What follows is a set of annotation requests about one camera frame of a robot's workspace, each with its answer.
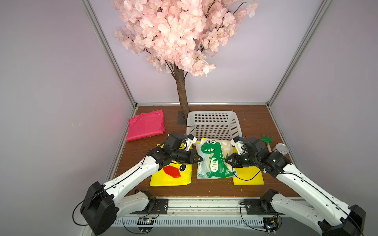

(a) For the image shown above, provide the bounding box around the green dinosaur clear raincoat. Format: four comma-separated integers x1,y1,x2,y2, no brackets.
196,138,236,179

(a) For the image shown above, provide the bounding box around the yellow duck face raincoat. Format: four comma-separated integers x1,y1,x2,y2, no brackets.
150,161,193,187

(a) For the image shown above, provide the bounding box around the pink raincoat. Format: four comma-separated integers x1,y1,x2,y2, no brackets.
126,110,165,142

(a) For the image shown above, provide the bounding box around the plain yellow raincoat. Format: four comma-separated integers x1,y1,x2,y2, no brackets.
233,166,264,186

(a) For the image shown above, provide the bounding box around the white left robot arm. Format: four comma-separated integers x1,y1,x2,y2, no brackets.
77,132,203,236

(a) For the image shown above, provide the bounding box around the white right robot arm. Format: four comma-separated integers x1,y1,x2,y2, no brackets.
225,136,366,236

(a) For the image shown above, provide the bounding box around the white perforated plastic basket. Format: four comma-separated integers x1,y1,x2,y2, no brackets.
187,111,242,141

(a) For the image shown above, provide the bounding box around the green toy rake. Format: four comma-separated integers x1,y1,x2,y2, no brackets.
261,135,274,153

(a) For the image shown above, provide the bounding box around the round metal tin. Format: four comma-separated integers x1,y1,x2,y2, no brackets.
274,143,289,155

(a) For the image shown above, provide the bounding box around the right controller board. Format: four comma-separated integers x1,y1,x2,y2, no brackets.
262,216,280,234

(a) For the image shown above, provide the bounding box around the controller board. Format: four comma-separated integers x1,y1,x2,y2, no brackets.
137,217,155,234
262,216,280,234

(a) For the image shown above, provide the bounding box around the left controller board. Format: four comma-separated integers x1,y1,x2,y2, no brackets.
137,217,155,234

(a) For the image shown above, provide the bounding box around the pink cherry blossom tree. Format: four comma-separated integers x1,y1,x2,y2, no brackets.
112,0,259,118

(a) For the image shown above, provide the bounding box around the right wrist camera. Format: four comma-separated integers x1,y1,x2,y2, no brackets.
230,136,245,155

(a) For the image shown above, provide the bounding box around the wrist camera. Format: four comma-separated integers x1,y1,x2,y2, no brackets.
185,134,197,151
230,136,245,155

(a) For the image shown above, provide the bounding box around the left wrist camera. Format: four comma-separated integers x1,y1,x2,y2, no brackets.
185,134,197,151

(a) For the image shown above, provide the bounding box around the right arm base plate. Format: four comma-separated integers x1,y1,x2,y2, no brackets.
241,199,276,215

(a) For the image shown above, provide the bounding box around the aluminium front rail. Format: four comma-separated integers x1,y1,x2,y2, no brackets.
85,197,328,219

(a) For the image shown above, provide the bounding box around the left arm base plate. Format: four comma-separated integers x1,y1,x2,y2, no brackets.
131,198,169,215

